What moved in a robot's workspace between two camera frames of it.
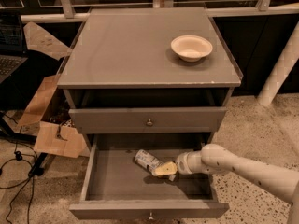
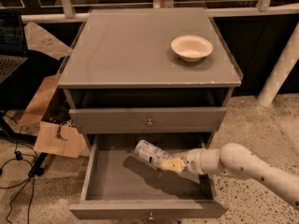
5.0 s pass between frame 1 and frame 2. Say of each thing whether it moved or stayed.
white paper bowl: stayed
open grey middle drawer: stayed
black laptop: stayed
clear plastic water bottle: moved
